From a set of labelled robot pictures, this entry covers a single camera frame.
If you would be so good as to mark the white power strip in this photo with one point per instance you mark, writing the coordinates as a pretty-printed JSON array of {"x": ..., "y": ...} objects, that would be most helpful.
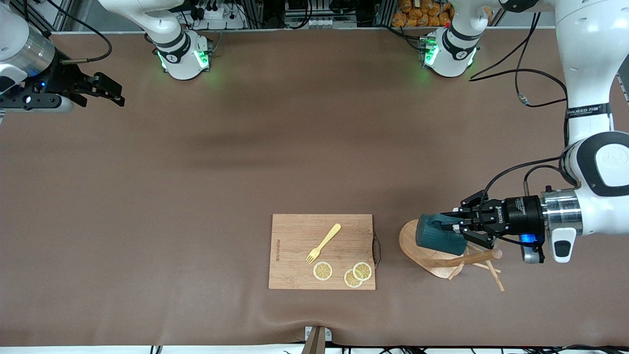
[{"x": 216, "y": 14}]

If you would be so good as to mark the yellow plastic fork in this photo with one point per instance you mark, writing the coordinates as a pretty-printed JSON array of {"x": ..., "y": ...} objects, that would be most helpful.
[{"x": 328, "y": 238}]

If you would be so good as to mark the wooden cutting board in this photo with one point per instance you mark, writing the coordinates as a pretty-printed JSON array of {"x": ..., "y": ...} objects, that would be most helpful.
[{"x": 295, "y": 246}]

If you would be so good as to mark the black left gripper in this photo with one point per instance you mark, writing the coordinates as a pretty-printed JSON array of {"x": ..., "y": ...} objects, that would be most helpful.
[{"x": 521, "y": 212}]

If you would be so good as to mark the black equipment rack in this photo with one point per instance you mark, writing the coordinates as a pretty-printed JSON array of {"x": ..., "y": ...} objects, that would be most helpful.
[{"x": 319, "y": 10}]

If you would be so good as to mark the wooden cup rack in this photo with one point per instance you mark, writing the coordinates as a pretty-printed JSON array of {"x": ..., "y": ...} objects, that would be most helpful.
[{"x": 410, "y": 244}]

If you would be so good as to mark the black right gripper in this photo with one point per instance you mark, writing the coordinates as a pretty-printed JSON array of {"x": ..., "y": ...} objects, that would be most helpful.
[{"x": 60, "y": 78}]

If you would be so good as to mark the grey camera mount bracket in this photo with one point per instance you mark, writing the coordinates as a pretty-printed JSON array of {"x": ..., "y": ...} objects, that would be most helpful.
[{"x": 317, "y": 344}]

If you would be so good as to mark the lemon slice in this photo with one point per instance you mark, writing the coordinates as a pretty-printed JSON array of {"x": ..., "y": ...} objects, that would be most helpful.
[
  {"x": 362, "y": 271},
  {"x": 323, "y": 271},
  {"x": 350, "y": 281}
]

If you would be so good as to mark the bag of orange snacks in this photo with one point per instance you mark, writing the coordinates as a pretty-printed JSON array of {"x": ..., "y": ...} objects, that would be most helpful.
[{"x": 422, "y": 17}]

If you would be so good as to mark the teal cup with yellow inside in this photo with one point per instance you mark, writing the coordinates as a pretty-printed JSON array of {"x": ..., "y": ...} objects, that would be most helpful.
[{"x": 435, "y": 236}]

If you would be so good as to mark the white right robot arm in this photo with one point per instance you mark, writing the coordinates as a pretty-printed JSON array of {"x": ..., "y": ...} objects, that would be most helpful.
[{"x": 179, "y": 61}]

